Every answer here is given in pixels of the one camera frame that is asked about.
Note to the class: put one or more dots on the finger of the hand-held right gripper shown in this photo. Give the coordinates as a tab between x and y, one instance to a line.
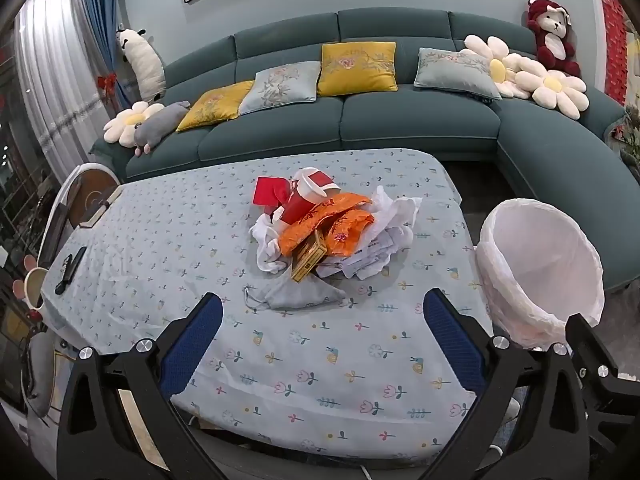
590	350

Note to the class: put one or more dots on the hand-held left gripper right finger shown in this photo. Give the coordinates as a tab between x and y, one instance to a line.
450	340

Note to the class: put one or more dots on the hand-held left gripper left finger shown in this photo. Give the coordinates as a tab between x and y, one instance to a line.
195	340

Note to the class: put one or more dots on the bin with white bag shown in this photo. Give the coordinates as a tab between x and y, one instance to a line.
540	270

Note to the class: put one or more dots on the grey cloth pouch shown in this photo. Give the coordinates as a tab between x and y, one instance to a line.
300	294

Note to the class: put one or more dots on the white paper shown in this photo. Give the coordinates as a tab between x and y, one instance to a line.
395	220

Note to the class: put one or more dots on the gold cardboard box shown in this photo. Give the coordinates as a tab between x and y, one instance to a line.
307	260

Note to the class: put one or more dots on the orange wrapper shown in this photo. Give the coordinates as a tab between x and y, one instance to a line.
305	230
347	232

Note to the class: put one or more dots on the red white paper cup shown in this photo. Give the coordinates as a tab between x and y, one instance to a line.
320	180

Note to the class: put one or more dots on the floral light blue tablecloth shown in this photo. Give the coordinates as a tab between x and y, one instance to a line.
175	240

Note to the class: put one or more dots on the black remote control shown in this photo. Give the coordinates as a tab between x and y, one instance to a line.
70	270

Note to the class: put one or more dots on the grey cushion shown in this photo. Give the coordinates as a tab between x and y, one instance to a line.
41	375

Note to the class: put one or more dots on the flower shaped cream mug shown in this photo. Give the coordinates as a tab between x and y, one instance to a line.
30	285

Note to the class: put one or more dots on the round wooden white-rimmed stand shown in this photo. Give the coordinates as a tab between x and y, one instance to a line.
92	197

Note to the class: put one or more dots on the grey plush toy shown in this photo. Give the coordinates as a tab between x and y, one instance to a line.
160	125

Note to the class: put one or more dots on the green potted plant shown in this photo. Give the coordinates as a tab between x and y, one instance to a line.
627	132

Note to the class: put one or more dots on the white daisy flower pillow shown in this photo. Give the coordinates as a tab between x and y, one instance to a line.
550	87
492	62
127	122

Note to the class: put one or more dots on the teal fabric sofa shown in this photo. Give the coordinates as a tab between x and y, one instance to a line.
400	115

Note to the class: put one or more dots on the yellow embroidered cushion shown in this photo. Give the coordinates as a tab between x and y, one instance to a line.
212	105
357	67

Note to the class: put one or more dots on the light blue embroidered cushion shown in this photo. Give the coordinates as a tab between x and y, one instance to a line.
452	72
280	87

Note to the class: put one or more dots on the red curtain bow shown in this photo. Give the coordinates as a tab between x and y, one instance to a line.
106	83

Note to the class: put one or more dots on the white panda plush toy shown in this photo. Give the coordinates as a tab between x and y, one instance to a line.
142	62

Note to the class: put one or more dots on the white sheer curtain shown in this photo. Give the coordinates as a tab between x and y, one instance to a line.
55	85

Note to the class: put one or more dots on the red white bear plush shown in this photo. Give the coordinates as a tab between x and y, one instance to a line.
552	35

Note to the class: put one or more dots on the blue curtain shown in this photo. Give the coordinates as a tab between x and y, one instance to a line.
107	25

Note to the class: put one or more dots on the red bordered wall decoration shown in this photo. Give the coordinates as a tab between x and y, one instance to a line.
614	45

